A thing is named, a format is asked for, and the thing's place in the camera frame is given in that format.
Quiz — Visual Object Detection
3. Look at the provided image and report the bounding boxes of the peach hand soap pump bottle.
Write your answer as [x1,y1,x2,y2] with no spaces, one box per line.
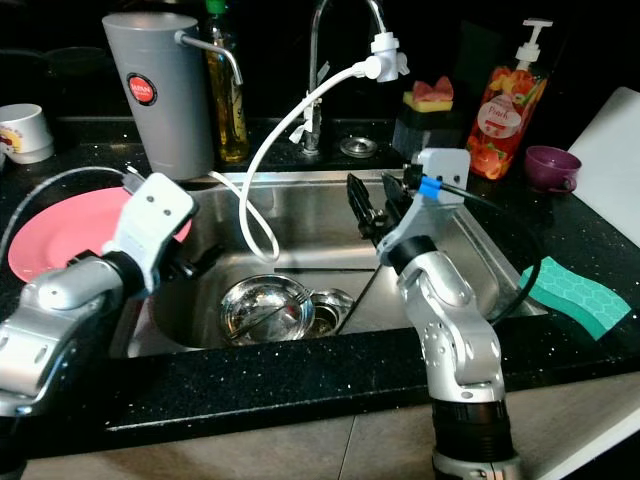
[467,18,554,182]

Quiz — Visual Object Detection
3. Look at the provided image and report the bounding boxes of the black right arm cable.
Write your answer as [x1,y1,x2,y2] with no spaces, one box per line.
[405,172,544,327]

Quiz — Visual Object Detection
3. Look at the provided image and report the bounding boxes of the green capped oil bottle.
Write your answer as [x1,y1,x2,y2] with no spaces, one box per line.
[205,0,250,166]

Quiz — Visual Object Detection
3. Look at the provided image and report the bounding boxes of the steel sink drain strainer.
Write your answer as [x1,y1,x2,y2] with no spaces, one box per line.
[308,289,357,337]

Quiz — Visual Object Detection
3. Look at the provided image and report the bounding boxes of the grey water filter canister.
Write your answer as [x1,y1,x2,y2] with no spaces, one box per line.
[102,12,246,182]

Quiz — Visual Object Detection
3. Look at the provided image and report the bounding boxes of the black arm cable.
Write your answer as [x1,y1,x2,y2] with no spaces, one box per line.
[0,164,146,301]
[405,172,544,327]

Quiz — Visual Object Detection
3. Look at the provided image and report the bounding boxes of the chrome gooseneck faucet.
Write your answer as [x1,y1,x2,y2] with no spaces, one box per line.
[303,0,391,157]

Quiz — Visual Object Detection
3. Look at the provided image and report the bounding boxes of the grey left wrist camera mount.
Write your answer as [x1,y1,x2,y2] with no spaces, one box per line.
[125,172,200,297]

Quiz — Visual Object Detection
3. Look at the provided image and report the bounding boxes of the steel bowl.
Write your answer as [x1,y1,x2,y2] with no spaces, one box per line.
[220,274,317,345]

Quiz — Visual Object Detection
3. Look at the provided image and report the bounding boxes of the dark sponge holder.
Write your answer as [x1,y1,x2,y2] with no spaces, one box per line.
[390,100,461,163]

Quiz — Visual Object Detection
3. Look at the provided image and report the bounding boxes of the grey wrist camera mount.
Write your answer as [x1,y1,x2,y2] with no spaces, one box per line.
[125,172,200,297]
[380,148,472,267]

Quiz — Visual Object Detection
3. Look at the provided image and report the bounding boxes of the yellow sponge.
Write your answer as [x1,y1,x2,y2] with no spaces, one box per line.
[402,90,455,115]

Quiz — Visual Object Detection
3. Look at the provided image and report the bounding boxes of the pink plate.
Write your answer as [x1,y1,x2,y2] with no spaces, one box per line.
[8,185,193,284]

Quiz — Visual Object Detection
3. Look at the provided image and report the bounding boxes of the stainless steel sink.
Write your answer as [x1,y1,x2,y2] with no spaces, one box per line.
[120,167,551,358]

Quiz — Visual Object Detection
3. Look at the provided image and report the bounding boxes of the teal sponge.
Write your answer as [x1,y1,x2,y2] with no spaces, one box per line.
[520,257,633,342]

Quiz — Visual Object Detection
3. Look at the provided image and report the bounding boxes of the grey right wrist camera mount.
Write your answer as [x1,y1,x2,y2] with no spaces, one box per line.
[380,148,472,267]

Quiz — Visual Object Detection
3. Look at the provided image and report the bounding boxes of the white board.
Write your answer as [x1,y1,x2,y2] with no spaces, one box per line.
[568,87,640,222]

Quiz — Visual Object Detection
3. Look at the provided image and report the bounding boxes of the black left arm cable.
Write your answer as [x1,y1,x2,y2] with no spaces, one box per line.
[0,164,146,301]

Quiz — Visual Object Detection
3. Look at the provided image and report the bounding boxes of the pink sponge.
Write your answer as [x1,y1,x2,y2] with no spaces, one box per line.
[412,76,455,103]

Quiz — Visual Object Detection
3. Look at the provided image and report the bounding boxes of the purple cup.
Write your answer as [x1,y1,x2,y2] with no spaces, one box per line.
[523,146,583,195]

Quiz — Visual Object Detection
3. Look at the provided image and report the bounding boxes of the white faucet hose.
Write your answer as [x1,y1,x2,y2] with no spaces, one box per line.
[210,32,409,264]

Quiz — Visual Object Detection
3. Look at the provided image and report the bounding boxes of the round chrome counter cap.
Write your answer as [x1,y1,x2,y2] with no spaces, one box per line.
[339,136,380,160]

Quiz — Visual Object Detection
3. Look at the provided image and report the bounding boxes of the dark pan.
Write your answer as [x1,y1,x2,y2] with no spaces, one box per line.
[50,45,107,81]

